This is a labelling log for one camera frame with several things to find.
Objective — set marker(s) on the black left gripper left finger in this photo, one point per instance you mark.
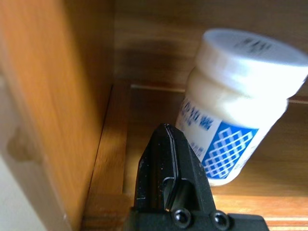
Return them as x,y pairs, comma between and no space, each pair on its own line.
151,168

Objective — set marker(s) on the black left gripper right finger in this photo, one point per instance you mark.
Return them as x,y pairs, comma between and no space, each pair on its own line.
192,168

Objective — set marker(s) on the white jar blue patterned label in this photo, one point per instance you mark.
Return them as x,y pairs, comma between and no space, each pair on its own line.
240,108

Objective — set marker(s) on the wooden cabinet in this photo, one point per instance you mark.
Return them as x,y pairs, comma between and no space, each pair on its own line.
60,72

